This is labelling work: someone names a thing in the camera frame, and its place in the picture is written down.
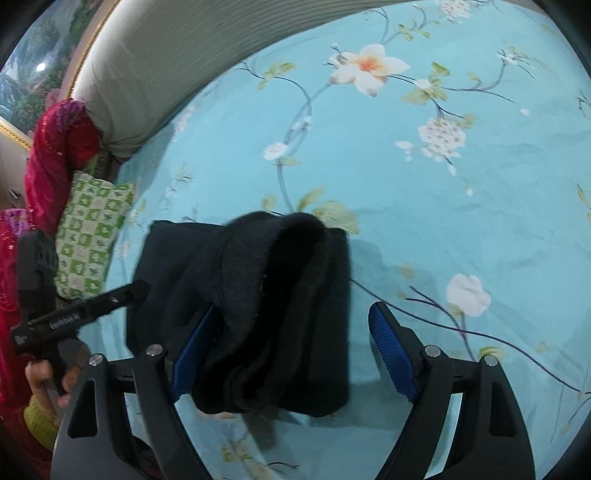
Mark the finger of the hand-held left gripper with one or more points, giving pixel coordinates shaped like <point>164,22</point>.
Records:
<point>120,297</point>

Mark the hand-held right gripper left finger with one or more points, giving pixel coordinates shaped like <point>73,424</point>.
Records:
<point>184,364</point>

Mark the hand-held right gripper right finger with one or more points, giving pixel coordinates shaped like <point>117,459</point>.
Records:
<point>392,350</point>

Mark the black pants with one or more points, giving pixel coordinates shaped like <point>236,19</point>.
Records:
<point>277,300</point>

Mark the person's left forearm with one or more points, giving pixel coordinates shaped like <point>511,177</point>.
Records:
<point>41,422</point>

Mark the person's left hand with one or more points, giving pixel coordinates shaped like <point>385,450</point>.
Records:
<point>44,383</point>

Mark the green checkered pillow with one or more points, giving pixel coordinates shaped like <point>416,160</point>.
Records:
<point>87,230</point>

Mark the person's red clothing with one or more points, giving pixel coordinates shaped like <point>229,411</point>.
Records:
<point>11,369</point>

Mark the light blue floral bedsheet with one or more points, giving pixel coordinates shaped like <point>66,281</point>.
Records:
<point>415,230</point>

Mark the red cloth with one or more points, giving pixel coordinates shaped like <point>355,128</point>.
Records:
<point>60,147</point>

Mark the grey striped bolster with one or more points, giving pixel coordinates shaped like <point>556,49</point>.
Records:
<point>161,69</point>

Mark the framed landscape wall painting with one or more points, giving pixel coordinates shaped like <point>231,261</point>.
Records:
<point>41,50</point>

